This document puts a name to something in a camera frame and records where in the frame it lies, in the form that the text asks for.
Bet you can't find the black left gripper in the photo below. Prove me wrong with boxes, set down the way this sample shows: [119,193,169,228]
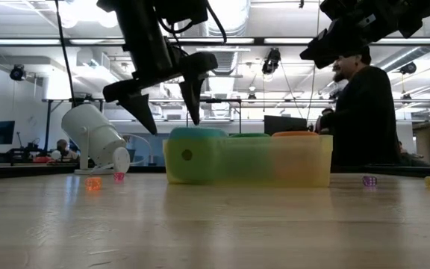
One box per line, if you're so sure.
[102,47,219,136]

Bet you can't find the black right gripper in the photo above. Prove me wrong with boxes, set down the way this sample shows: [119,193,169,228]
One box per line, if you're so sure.
[299,0,430,69]

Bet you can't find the teal foam die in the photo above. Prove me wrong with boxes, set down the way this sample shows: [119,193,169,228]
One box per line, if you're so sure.
[168,126,229,184]

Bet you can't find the orange foam die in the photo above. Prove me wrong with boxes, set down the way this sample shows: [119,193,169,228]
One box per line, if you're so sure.
[272,130,320,184]

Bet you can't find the green foam die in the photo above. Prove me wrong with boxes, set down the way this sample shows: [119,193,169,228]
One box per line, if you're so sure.
[218,132,274,186]

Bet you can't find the yellow translucent plastic bin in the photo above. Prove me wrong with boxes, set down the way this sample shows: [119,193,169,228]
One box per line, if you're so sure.
[162,134,334,188]

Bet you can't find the black ceiling spotlight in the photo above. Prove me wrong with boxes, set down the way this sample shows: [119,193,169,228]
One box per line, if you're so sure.
[261,47,282,75]
[399,61,418,75]
[9,64,26,82]

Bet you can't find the black overhead beam with lights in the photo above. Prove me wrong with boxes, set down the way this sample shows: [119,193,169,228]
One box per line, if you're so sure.
[0,36,430,47]

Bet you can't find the person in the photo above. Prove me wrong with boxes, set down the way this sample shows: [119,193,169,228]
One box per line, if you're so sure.
[314,46,402,168]
[52,137,78,162]
[399,140,430,168]

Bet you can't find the small orange translucent die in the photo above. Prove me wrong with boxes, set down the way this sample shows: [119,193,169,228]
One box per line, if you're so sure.
[85,176,103,191]

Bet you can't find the white lamp cable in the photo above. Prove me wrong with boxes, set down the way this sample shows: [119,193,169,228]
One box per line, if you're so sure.
[119,132,153,167]

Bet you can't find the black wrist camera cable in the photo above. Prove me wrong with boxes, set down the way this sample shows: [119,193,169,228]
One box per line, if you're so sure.
[157,0,228,45]

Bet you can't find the long black cable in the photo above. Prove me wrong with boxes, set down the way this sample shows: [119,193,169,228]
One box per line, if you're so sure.
[53,0,77,108]

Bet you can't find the black metal rig frame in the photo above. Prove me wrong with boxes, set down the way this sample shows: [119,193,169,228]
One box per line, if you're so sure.
[0,164,430,180]

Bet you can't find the dark wall monitor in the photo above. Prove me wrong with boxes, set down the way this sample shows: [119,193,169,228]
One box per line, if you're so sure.
[0,120,16,146]

